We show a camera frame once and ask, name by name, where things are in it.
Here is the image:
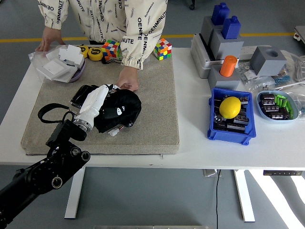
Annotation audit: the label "black power cable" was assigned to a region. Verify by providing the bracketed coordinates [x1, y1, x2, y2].
[215, 169, 221, 229]

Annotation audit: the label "grey under-desk bracket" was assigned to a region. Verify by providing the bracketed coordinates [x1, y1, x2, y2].
[203, 168, 222, 178]

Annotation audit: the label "person's right hand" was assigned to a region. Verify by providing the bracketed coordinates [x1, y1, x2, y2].
[35, 26, 65, 52]

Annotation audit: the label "clear bag of metal parts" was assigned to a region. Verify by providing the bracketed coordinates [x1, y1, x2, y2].
[236, 62, 259, 84]

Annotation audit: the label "multicolour puzzle cube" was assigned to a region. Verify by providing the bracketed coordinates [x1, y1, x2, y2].
[101, 39, 121, 61]

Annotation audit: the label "clear bag of resistors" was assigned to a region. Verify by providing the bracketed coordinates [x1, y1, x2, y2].
[273, 69, 292, 86]

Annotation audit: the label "black strap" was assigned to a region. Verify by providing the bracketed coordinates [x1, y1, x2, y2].
[102, 58, 123, 65]

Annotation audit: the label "yellow lemon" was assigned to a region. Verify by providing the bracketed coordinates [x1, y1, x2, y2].
[219, 96, 242, 119]

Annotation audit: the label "yellow tape measure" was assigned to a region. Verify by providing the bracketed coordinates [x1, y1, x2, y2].
[87, 47, 104, 62]
[78, 44, 90, 58]

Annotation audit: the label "blue bottle-shaped block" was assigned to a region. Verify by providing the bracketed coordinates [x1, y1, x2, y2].
[211, 2, 231, 26]
[221, 16, 242, 40]

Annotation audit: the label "person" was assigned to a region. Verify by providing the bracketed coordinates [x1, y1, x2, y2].
[35, 0, 169, 92]

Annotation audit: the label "orange cylinder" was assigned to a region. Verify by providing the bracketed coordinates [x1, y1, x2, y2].
[219, 55, 239, 78]

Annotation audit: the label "white connector with wires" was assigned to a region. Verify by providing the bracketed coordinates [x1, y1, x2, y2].
[108, 126, 126, 137]

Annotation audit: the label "puzzle cube with white squares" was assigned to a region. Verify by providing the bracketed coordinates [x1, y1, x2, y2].
[153, 38, 173, 61]

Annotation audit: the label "black rag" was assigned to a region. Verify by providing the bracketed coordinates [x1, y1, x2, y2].
[94, 88, 142, 134]

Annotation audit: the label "white table leg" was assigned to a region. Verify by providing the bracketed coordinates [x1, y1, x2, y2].
[233, 169, 256, 223]
[64, 167, 86, 219]

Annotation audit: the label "grey cart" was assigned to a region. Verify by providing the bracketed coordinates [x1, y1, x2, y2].
[293, 25, 305, 46]

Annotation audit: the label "light blue bowl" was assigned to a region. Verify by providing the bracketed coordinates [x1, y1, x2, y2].
[256, 90, 299, 125]

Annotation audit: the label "black glossy panel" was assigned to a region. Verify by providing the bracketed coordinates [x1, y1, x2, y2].
[70, 84, 141, 128]

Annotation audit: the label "black desk control panel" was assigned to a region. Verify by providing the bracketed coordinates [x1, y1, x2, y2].
[263, 170, 303, 177]

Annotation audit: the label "blue plastic bin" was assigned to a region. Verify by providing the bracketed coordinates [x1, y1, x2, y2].
[206, 87, 257, 146]

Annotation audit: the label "white rope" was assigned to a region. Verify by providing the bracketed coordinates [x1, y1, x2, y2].
[279, 50, 305, 83]

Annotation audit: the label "white cardboard pieces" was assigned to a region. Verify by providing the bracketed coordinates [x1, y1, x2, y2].
[46, 44, 85, 66]

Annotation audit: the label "purple bowl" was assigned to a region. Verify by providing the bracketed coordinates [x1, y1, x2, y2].
[68, 58, 86, 83]

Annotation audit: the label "white flat switch box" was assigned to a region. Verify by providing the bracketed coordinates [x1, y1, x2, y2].
[35, 58, 77, 83]

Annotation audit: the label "person's left hand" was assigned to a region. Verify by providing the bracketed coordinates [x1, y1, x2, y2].
[116, 66, 140, 92]

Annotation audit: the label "light grey case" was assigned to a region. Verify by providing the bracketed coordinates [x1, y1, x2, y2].
[190, 33, 225, 79]

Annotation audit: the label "grey block with round hole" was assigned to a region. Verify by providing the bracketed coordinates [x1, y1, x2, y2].
[249, 46, 288, 77]

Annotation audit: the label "grey-brown mat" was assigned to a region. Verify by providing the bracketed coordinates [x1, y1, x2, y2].
[20, 45, 181, 156]

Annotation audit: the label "clear plastic bag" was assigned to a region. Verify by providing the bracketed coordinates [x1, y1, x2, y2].
[289, 92, 305, 115]
[251, 77, 276, 94]
[28, 45, 62, 77]

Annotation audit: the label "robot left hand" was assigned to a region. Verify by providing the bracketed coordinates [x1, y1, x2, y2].
[78, 83, 126, 120]

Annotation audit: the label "grey holder block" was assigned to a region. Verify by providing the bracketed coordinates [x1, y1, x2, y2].
[207, 65, 241, 91]
[210, 28, 245, 61]
[200, 16, 224, 46]

